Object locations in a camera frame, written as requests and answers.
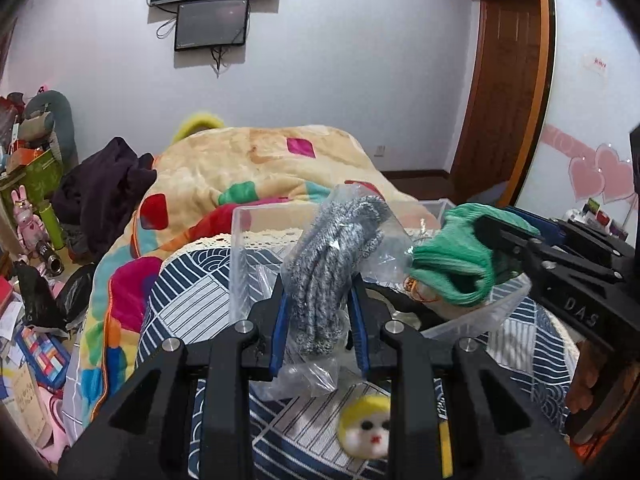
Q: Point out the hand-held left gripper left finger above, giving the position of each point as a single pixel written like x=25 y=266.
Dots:
x=278 y=332

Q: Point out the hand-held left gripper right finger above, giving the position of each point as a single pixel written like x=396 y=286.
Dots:
x=358 y=332

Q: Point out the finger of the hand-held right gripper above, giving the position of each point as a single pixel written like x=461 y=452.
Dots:
x=527 y=222
x=505 y=245

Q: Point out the green knitted cloth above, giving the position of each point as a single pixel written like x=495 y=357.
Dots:
x=450 y=265

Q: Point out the clear plastic storage box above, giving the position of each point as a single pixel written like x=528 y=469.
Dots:
x=250 y=260

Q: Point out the person's right hand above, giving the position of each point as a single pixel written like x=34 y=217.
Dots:
x=584 y=385

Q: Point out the white lace cloth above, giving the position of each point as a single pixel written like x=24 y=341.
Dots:
x=280 y=238

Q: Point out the yellow-haired doll face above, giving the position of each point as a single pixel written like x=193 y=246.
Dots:
x=367 y=430

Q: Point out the brown wooden door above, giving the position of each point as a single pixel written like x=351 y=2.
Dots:
x=500 y=100

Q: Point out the colourful patchwork blanket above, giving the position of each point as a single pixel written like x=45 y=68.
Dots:
x=225 y=160

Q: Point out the yellow plush toy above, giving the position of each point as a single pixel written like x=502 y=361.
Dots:
x=192 y=125

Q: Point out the dark purple clothing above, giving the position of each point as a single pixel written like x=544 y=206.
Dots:
x=105 y=185

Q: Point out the black plastic bag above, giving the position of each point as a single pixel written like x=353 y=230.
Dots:
x=45 y=295

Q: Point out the colourful checkered bag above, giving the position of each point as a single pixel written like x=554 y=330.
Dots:
x=42 y=360

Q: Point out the black cylindrical lens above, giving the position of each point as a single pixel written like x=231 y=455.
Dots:
x=49 y=259

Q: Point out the green bottle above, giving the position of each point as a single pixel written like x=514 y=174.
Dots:
x=52 y=225

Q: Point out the brown cardboard sheet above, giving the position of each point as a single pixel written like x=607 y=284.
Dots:
x=30 y=405

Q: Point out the pink rabbit toy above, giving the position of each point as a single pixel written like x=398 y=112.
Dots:
x=26 y=220

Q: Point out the green cardboard box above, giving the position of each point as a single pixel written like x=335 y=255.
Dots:
x=35 y=175

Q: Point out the pink heart wall stickers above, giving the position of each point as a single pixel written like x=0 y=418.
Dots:
x=600 y=175

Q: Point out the white wall socket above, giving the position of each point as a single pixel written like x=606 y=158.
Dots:
x=380 y=150

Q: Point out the small black wall monitor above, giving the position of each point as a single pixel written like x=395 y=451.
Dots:
x=211 y=25

